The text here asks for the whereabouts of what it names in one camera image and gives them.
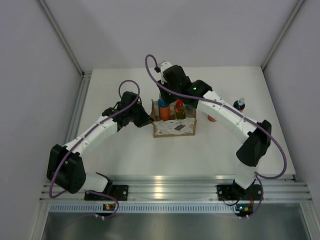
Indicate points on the clear bottle grey cap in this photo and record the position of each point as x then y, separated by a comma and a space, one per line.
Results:
190, 111

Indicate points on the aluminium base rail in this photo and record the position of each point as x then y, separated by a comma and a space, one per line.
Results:
203, 189

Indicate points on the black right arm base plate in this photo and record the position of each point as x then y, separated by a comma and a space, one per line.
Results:
232, 192

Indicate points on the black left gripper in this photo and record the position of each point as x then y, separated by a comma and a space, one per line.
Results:
145, 119

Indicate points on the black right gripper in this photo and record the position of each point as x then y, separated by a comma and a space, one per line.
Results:
164, 97

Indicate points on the right aluminium corner post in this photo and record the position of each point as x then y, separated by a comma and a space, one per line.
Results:
293, 14

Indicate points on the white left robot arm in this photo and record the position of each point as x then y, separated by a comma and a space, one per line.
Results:
66, 162

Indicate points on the yellow bottle red cap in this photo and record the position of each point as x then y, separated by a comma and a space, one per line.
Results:
179, 110

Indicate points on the dark blue pump bottle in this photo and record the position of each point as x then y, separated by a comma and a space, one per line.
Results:
239, 104

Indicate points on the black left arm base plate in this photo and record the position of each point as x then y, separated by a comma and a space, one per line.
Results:
119, 192

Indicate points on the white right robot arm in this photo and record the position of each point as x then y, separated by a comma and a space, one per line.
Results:
254, 136

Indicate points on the white slotted cable duct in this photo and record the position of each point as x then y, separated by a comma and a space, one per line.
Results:
108, 208

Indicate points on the left aluminium corner post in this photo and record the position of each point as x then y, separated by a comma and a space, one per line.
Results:
44, 7

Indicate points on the aluminium corner post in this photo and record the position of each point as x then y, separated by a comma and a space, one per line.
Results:
293, 14
44, 7

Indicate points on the jute canvas tote bag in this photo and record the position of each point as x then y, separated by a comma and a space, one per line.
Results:
173, 127

